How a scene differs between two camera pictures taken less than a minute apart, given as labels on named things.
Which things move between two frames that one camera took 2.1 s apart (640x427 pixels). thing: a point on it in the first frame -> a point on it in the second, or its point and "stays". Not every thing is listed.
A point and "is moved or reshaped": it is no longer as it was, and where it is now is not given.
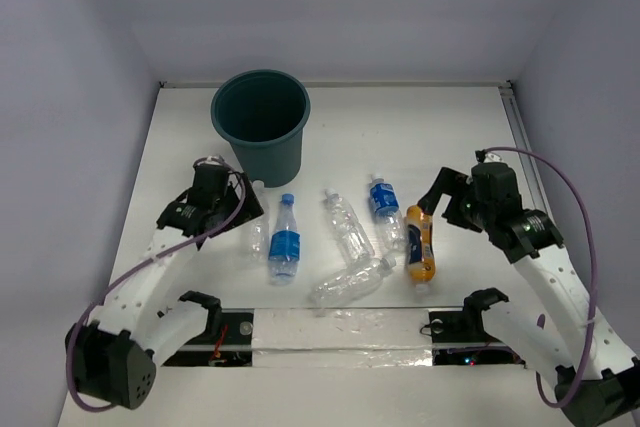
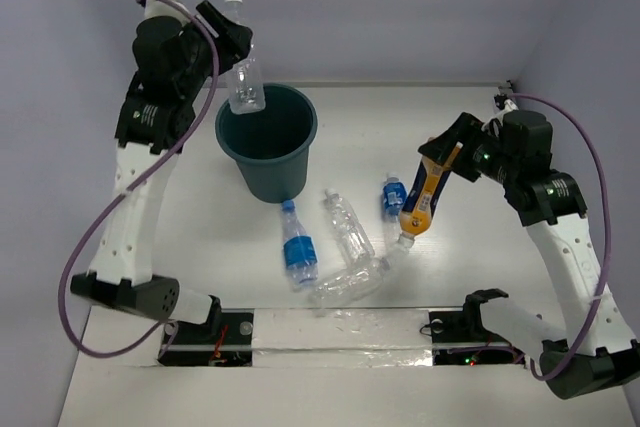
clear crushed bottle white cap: (352, 237) stays
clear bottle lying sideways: (352, 282) stays
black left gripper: (248, 201) -> (220, 25)
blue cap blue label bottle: (284, 245) -> (300, 248)
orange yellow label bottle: (419, 248) -> (423, 196)
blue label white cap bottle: (390, 225) is moved or reshaped
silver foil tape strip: (342, 337) stays
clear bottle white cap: (258, 229) -> (246, 87)
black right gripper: (448, 181) -> (439, 148)
